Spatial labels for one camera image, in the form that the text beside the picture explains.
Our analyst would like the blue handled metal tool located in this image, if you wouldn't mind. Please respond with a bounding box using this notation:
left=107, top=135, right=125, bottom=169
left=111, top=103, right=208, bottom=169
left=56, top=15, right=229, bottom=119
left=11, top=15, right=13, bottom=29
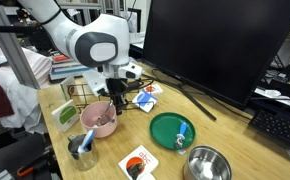
left=174, top=121, right=189, bottom=149

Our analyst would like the steel bowl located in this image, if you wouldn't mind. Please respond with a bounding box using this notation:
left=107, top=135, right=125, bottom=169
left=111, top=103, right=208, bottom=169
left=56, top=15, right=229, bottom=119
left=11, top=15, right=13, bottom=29
left=182, top=145, right=233, bottom=180

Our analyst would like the black case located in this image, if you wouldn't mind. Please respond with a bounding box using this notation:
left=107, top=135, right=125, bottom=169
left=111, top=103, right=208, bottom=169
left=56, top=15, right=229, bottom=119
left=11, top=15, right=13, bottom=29
left=126, top=80, right=142, bottom=93

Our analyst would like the white cloth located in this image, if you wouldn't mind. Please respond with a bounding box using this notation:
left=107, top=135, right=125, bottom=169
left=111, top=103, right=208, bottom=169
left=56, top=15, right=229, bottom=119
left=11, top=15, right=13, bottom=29
left=0, top=34, right=53, bottom=134

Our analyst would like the pink cup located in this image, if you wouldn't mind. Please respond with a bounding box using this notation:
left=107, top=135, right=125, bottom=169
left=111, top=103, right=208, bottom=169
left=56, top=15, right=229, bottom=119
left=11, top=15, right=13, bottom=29
left=79, top=100, right=119, bottom=139

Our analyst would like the blue white utensil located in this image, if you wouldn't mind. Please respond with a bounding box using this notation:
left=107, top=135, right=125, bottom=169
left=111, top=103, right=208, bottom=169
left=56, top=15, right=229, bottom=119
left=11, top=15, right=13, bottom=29
left=77, top=129, right=96, bottom=154

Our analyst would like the white box coloured ring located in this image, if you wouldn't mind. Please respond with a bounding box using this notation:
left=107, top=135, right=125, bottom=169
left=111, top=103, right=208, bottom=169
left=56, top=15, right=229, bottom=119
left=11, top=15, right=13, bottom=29
left=59, top=75, right=78, bottom=102

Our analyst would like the black keyboard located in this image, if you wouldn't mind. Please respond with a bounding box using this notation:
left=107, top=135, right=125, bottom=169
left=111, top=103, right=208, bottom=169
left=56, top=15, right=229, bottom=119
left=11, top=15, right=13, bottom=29
left=248, top=109, right=290, bottom=153

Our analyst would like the small white orange box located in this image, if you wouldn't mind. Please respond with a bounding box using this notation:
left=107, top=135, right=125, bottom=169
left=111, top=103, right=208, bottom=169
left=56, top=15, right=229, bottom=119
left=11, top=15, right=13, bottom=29
left=142, top=83, right=164, bottom=96

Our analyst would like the orange handled tool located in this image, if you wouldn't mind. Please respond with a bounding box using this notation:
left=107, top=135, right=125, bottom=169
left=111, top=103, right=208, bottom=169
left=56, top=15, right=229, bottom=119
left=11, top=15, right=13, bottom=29
left=16, top=159, right=49, bottom=178

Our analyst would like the stack of books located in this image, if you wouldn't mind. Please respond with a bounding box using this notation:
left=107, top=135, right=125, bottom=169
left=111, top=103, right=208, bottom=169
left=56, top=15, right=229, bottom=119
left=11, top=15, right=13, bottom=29
left=48, top=53, right=93, bottom=82

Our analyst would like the orange white card front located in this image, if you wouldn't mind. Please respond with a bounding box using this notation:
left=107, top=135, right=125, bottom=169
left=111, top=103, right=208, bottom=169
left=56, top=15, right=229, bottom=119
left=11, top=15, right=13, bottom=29
left=118, top=144, right=160, bottom=180

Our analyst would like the black monitor stand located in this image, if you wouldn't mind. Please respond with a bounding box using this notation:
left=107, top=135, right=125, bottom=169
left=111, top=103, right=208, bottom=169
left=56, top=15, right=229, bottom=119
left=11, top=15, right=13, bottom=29
left=141, top=68, right=218, bottom=122

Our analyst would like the black computer monitor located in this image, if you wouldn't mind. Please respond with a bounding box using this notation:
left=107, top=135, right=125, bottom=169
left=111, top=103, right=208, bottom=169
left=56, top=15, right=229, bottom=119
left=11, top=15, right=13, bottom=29
left=141, top=0, right=290, bottom=109

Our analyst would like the slanted grey aluminium post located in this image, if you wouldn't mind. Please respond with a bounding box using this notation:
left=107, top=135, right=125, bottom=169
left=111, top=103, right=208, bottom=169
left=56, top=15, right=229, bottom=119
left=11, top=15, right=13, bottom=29
left=0, top=0, right=41, bottom=90

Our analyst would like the silver steel cup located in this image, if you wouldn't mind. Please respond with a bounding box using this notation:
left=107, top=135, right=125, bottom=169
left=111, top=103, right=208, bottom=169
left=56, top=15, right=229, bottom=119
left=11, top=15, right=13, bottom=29
left=67, top=133, right=100, bottom=172

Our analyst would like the blue white box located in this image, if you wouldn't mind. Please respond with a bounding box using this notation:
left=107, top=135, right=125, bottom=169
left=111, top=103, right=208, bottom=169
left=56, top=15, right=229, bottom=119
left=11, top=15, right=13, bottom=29
left=131, top=89, right=159, bottom=113

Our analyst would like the metal spoon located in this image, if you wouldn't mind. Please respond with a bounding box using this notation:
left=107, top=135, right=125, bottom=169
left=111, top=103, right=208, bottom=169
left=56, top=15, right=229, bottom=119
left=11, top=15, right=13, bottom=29
left=97, top=100, right=115, bottom=127

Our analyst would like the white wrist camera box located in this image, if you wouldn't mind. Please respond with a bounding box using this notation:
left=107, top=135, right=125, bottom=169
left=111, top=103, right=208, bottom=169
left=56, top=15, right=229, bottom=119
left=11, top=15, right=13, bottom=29
left=82, top=69, right=109, bottom=98

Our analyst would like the upright aluminium post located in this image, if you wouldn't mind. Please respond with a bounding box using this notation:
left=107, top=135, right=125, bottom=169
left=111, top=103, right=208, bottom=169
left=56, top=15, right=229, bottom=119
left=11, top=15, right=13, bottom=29
left=112, top=0, right=124, bottom=17
left=98, top=0, right=107, bottom=15

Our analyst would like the green plate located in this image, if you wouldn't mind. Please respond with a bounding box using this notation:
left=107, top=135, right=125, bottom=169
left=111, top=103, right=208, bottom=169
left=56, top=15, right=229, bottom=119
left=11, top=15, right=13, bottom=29
left=149, top=112, right=196, bottom=151

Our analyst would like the black wire rack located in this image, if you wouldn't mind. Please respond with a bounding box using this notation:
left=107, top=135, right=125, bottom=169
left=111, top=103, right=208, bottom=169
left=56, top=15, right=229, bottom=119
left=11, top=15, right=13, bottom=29
left=70, top=79, right=153, bottom=115

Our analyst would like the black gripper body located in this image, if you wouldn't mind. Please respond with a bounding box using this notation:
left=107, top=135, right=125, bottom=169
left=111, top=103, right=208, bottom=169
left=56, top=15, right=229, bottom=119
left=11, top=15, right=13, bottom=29
left=105, top=77, right=130, bottom=100

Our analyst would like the green white box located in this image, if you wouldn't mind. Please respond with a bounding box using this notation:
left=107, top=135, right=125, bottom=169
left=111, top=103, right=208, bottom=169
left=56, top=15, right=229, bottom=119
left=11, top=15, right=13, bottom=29
left=51, top=99, right=81, bottom=133

